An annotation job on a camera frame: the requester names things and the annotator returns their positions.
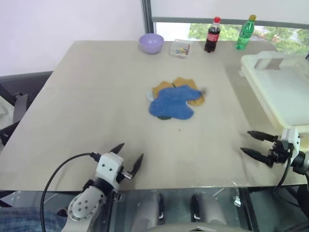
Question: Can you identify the blue sock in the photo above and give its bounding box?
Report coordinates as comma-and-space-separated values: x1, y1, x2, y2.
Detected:
158, 85, 202, 103
148, 95, 195, 121

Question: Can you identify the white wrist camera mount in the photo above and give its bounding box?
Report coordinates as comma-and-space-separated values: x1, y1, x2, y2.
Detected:
281, 127, 302, 165
95, 152, 126, 192

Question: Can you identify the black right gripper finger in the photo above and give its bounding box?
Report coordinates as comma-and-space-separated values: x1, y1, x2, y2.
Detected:
240, 147, 270, 165
246, 130, 278, 143

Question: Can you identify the grey blind bottom bar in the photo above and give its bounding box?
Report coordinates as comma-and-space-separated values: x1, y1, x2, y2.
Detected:
152, 16, 309, 27

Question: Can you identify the white plastic basket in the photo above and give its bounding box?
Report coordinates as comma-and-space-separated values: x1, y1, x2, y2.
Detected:
239, 51, 309, 133

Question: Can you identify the purple plastic bowl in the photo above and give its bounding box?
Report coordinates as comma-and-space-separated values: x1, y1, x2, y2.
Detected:
138, 33, 165, 55

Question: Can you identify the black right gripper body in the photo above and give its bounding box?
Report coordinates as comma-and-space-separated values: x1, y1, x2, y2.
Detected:
267, 136, 292, 168

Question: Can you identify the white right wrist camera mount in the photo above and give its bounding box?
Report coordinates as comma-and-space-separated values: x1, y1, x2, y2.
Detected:
281, 127, 302, 165

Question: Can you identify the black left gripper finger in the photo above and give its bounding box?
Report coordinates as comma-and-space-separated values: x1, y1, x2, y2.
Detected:
127, 153, 145, 177
108, 143, 126, 155

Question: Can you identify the grey robot torso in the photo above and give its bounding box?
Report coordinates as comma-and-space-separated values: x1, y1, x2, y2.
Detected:
144, 222, 247, 232

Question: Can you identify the blue plaid trouser leg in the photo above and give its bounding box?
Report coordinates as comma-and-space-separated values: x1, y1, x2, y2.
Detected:
0, 209, 68, 232

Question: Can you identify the dark grey window post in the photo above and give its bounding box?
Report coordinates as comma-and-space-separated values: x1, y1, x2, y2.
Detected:
141, 0, 155, 35

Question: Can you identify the cola bottle with red cap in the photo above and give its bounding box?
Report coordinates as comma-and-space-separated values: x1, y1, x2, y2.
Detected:
204, 16, 222, 53

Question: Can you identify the green bottle with yellow cap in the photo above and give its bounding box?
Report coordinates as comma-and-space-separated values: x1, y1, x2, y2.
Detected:
235, 14, 257, 50

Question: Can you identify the dark grey chair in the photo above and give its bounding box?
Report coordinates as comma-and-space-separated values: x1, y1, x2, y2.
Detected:
0, 71, 54, 145

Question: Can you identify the clear plastic container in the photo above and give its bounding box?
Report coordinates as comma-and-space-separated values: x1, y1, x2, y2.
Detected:
169, 39, 193, 59

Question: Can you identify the white roller blind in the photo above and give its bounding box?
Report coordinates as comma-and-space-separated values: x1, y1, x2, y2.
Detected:
151, 0, 309, 19

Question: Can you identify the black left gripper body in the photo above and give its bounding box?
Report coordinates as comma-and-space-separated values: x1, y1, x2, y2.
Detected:
116, 166, 134, 183

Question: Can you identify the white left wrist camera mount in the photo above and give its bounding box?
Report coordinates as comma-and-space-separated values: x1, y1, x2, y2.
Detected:
95, 152, 126, 192

